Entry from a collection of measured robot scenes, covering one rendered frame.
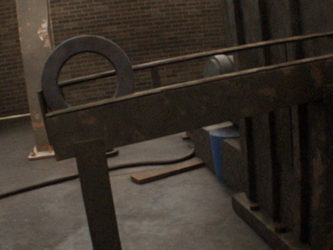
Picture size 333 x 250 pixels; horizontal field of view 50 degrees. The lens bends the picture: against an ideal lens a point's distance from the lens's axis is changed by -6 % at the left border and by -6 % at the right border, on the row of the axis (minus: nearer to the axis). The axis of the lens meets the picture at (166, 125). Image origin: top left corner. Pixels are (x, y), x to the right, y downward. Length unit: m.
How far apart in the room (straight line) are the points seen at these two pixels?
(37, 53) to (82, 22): 3.64
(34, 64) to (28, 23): 0.36
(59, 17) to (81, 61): 0.88
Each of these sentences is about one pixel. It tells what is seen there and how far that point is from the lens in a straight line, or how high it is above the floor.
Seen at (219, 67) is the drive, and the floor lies 0.62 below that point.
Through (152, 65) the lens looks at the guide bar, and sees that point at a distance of 0.83.
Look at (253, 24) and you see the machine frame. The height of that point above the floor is 0.79.
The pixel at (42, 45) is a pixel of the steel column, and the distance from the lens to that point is 3.30.
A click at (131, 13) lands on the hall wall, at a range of 6.94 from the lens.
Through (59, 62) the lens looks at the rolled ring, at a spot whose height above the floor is 0.72.
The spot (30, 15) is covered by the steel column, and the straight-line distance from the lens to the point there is 3.34.
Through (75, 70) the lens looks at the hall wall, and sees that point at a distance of 6.84.
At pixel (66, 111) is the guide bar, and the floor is 0.63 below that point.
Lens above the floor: 0.71
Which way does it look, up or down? 10 degrees down
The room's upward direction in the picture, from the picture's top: 7 degrees counter-clockwise
